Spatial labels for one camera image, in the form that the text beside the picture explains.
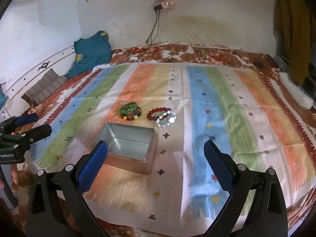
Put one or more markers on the brown floral bed sheet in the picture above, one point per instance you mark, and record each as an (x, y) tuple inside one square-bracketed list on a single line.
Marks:
[(222, 54)]

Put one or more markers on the teal garment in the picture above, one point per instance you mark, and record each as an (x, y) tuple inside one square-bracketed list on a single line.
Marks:
[(91, 51)]

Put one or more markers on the colourful striped mat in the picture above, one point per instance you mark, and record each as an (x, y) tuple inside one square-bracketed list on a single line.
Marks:
[(197, 103)]

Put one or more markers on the person's left hand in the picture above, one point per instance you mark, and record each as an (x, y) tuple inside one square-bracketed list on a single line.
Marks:
[(14, 176)]

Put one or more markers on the wall power strip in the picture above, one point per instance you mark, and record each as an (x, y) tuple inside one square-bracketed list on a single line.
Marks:
[(164, 5)]

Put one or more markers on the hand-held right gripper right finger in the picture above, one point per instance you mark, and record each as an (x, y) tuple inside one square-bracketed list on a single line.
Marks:
[(219, 167)]

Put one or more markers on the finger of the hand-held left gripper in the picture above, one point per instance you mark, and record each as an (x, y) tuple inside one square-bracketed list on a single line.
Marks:
[(37, 132), (24, 119)]

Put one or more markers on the yellow hanging garment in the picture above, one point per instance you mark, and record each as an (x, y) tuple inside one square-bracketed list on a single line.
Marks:
[(292, 29)]

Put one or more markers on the green bangle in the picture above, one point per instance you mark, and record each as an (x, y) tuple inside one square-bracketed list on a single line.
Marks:
[(122, 109)]

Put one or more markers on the teal cloth piece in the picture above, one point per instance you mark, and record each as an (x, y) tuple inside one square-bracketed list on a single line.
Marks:
[(2, 97)]

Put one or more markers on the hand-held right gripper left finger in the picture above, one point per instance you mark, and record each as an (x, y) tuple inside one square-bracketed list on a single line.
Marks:
[(92, 165)]

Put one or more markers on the white oblong power strip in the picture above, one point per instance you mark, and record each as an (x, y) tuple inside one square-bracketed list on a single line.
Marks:
[(293, 90)]

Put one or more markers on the striped grey pillow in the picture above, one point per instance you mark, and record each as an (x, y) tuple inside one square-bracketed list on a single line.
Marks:
[(44, 87)]

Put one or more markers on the silver metal tin box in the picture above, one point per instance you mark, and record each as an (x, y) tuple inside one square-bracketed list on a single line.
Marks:
[(128, 138)]

